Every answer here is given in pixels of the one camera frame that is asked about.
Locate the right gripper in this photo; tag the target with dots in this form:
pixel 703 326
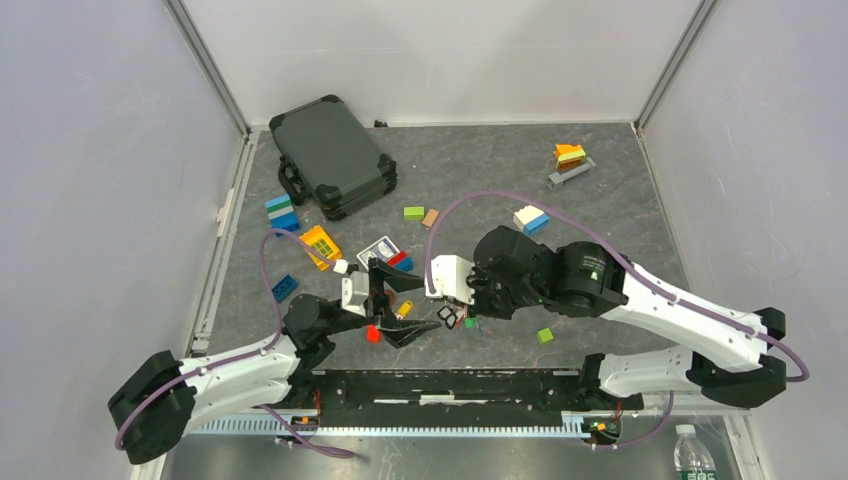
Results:
pixel 479 307

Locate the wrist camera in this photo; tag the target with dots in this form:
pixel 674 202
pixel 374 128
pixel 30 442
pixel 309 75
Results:
pixel 354 287
pixel 449 277

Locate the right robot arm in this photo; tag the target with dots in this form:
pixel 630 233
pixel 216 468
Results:
pixel 717 352

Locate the small green cube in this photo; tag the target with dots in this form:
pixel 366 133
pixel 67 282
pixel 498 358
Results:
pixel 544 336

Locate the grey lego piece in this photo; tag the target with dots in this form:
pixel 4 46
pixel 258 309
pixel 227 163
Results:
pixel 557 179

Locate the yellow lego plate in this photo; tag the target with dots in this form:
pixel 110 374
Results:
pixel 319 240

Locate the playing card box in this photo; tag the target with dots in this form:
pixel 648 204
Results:
pixel 383 249

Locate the tan wooden block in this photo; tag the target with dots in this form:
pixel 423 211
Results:
pixel 430 218

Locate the blue lego brick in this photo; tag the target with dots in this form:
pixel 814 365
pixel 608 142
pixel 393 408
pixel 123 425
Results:
pixel 284 288

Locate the black key fob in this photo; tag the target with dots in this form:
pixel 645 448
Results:
pixel 449 316

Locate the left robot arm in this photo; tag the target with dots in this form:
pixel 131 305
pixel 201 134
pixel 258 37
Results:
pixel 166 398

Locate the plastic water bottle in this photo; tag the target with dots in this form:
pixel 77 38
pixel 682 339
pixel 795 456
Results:
pixel 692 459

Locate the white cable duct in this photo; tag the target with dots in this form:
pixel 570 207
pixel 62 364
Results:
pixel 263 423

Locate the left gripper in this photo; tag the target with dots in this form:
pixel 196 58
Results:
pixel 397 332

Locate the red lego brick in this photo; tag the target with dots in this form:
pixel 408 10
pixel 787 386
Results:
pixel 373 335

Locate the blue green white lego stack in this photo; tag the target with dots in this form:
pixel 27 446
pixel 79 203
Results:
pixel 281 214

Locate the white blue lego block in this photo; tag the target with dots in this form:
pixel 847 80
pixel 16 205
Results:
pixel 530 219

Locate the black hard case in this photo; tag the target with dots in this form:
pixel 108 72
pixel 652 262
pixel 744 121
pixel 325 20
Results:
pixel 327 155

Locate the red blue lego block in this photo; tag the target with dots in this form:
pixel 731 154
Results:
pixel 401 261

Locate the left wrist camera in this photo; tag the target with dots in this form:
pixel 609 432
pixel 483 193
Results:
pixel 354 287

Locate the green lego brick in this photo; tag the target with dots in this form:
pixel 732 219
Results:
pixel 414 213

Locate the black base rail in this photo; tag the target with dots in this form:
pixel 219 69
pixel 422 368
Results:
pixel 449 398

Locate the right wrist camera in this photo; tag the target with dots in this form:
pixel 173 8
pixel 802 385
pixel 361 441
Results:
pixel 449 277

